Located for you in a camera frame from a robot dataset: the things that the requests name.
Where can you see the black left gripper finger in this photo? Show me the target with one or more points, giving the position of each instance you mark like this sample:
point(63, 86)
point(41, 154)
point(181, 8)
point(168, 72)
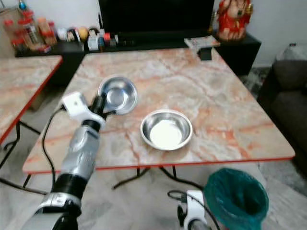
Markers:
point(101, 97)
point(110, 111)

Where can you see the stainless steel bowl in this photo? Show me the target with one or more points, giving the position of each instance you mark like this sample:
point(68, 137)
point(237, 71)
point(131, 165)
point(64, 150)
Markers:
point(166, 132)
point(120, 91)

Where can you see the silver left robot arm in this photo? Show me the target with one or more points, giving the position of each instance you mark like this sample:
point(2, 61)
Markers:
point(80, 155)

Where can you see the small white box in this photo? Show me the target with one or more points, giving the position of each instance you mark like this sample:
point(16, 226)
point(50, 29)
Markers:
point(93, 44)

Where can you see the teal bag waste bin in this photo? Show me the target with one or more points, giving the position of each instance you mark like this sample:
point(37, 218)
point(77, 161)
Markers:
point(237, 194)

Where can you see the black remote control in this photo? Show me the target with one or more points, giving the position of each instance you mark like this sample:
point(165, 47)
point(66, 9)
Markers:
point(128, 42)

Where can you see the black haired figurine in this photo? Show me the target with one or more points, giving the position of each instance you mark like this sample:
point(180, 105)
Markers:
point(93, 32)

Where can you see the yellow round figurine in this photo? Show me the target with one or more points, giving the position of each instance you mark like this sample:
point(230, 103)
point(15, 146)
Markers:
point(82, 34)

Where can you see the white round figurine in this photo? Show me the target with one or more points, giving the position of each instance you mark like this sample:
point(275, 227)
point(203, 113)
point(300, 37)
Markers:
point(61, 34)

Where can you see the jar with brown snacks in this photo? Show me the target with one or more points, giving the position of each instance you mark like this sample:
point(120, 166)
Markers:
point(52, 36)

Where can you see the black legs of side table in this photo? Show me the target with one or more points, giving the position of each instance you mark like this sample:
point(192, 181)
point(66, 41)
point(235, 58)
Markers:
point(15, 143)

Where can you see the jar with orange snacks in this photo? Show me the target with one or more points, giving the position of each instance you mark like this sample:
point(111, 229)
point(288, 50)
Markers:
point(43, 27)

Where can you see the tall clear jar red lid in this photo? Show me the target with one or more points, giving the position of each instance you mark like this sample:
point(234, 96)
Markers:
point(29, 33)

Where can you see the short clear jar red lid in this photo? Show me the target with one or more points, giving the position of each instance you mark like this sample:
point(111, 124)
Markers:
point(19, 44)

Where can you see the black television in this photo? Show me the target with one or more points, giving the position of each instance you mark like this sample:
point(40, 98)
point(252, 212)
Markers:
point(156, 15)

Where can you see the small black clamp block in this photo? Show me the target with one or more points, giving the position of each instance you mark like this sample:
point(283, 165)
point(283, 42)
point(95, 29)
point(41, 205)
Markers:
point(205, 53)

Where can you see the printed magazine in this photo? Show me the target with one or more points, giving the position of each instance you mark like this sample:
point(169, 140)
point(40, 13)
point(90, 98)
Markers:
point(202, 42)

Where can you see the blue globe ornament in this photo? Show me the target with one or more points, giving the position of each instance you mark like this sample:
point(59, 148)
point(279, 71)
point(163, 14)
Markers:
point(22, 5)

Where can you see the black TV console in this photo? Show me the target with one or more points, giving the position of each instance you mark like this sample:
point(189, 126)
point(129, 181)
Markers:
point(240, 52)

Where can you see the red seated statue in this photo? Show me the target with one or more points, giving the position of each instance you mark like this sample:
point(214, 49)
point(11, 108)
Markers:
point(234, 20)

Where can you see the dark grey sofa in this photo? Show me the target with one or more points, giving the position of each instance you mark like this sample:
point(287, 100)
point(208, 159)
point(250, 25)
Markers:
point(285, 100)

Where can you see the pale grey bag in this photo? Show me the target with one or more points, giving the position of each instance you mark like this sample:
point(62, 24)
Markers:
point(295, 51)

